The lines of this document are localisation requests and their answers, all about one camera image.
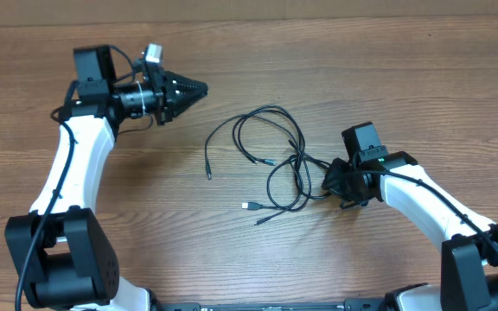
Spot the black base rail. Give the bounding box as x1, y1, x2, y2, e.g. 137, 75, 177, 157
161, 298, 399, 311

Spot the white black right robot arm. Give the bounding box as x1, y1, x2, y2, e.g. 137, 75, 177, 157
322, 122, 498, 311

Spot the black cable bundle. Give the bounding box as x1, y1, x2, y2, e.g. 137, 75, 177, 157
204, 105, 332, 226

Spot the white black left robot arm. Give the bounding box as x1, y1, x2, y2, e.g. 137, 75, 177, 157
4, 43, 208, 310

